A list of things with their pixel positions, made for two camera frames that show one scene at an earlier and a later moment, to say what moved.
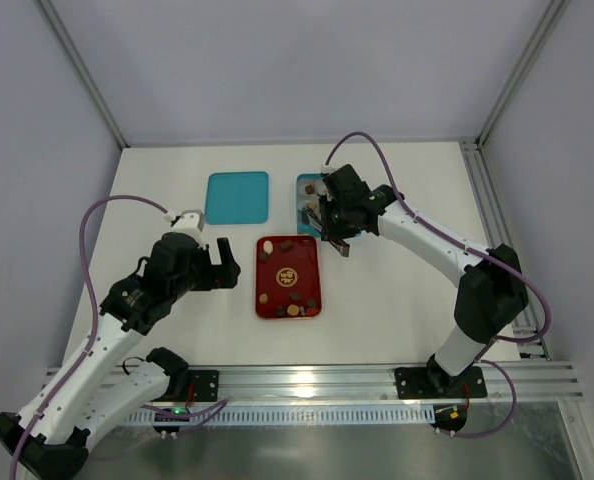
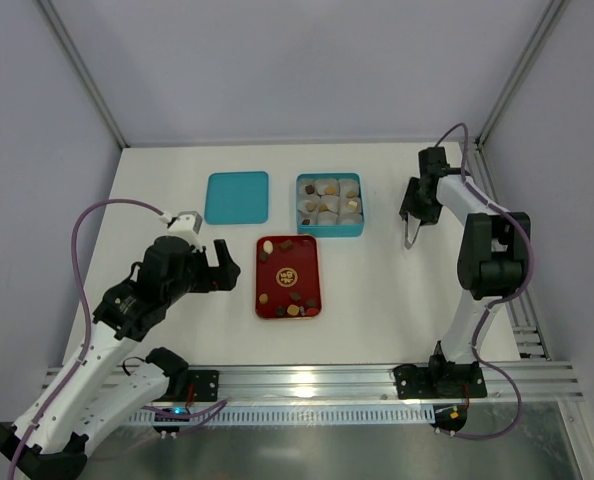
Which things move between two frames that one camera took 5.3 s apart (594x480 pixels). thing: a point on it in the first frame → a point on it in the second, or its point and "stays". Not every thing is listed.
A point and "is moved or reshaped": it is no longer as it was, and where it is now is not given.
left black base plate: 205,384 stays
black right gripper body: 330,226 → 420,210
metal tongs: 341,247 is moved or reshaped
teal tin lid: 237,197 stays
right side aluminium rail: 500,235 stays
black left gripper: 209,273 stays
